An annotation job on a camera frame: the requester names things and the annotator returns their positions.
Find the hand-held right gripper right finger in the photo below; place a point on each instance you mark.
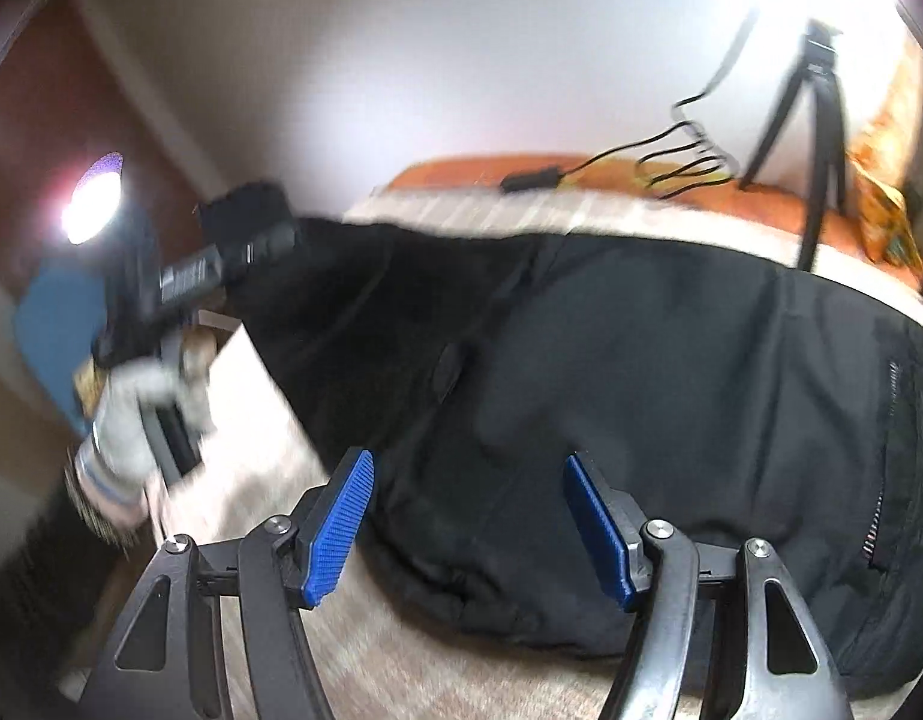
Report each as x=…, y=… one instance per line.
x=595, y=532

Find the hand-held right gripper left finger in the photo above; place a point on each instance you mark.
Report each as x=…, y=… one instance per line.
x=340, y=532

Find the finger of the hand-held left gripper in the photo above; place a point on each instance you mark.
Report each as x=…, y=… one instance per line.
x=255, y=240

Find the black pants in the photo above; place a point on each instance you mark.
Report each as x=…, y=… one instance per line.
x=618, y=420

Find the person's left hand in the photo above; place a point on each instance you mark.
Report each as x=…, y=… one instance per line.
x=142, y=420

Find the blue board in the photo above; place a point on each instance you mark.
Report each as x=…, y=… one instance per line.
x=53, y=337

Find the bright round lamp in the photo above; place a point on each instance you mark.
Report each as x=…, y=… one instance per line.
x=92, y=199

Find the orange bed headboard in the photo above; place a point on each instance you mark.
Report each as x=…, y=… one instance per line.
x=656, y=191

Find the orange patterned pillow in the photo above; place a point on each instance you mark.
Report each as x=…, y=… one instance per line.
x=885, y=187

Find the black tripod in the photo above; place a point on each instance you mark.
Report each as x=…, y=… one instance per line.
x=819, y=127

